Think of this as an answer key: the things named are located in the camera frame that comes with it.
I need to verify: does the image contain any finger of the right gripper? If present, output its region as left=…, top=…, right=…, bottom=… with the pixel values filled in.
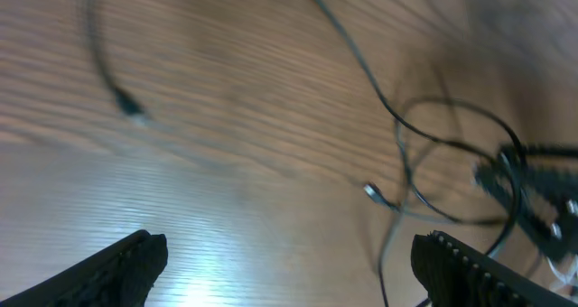
left=498, top=144, right=577, bottom=262

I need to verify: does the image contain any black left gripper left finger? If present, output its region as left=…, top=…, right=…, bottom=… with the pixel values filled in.
left=1, top=229, right=168, bottom=307

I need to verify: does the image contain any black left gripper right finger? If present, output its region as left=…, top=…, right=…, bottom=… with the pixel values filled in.
left=411, top=231, right=577, bottom=307

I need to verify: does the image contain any thin black cable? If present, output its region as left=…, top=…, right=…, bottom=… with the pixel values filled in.
left=83, top=0, right=527, bottom=307

